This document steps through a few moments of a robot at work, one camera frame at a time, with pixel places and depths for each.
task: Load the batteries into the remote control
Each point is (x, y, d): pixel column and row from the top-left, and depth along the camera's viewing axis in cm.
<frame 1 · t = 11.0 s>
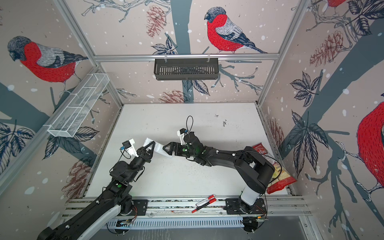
left hand: (152, 143, 73), fingers closed
right hand: (166, 151, 81), fingers open
red marker pen upper: (209, 197, 79), on the table

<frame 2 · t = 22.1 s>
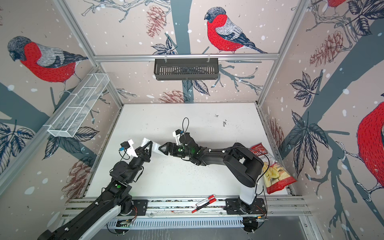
left hand: (150, 143, 74), fingers closed
right hand: (162, 151, 82), fingers open
the named things where they were.

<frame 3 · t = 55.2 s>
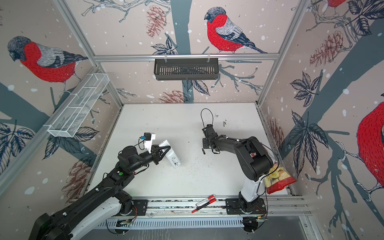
left hand: (167, 148, 72), fingers closed
right hand: (207, 144, 98), fingers closed
the named things where they were.

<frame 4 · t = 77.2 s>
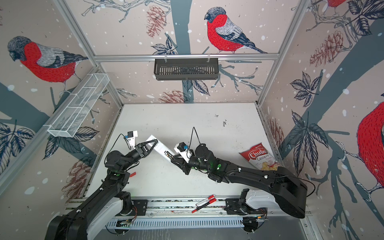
left hand: (155, 144, 70), fingers closed
right hand: (171, 160, 71), fingers open
the named things where they were.

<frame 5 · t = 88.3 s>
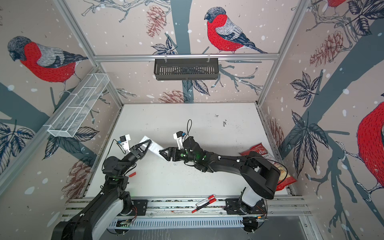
left hand: (149, 143, 72), fingers closed
right hand: (163, 154, 76), fingers open
the named things where they were.

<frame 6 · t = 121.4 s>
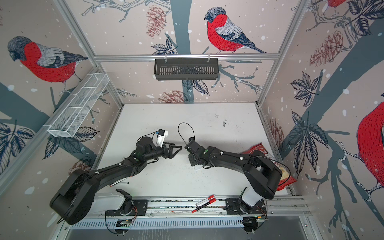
left hand: (177, 147, 80), fingers open
right hand: (192, 158, 88), fingers open
the named things where they were.

